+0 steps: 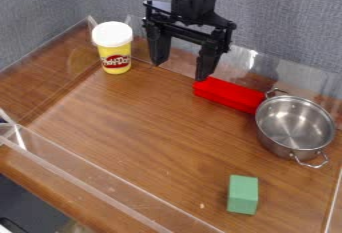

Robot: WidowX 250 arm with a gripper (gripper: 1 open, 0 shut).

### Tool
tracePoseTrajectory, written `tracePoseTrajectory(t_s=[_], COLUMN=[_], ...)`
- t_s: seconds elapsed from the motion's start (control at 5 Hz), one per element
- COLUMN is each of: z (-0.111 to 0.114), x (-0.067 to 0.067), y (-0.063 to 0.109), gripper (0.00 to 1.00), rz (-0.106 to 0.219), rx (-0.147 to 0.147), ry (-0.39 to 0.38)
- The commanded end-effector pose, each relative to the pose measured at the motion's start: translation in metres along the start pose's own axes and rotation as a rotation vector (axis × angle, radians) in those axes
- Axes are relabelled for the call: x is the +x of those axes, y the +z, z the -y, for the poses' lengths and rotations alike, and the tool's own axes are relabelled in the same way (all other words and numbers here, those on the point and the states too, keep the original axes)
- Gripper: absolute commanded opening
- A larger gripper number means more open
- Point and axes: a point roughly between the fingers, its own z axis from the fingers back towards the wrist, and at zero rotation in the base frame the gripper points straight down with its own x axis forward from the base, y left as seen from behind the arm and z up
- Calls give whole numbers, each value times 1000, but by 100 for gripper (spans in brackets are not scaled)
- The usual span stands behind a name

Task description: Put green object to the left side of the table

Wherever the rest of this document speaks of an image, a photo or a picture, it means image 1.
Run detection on yellow Play-Doh can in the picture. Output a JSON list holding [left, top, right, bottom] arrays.
[[92, 21, 133, 74]]

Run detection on red rectangular block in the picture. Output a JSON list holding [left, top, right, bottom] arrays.
[[192, 77, 264, 114]]

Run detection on stainless steel pot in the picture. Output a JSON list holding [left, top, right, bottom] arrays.
[[255, 88, 335, 169]]

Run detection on green foam block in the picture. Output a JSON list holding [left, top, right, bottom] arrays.
[[227, 175, 259, 215]]

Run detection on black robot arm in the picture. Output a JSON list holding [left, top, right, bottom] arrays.
[[143, 0, 236, 81]]

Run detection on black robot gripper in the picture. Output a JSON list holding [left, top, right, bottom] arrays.
[[143, 0, 236, 81]]

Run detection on clear acrylic table barrier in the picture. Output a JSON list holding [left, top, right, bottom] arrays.
[[0, 21, 342, 233]]

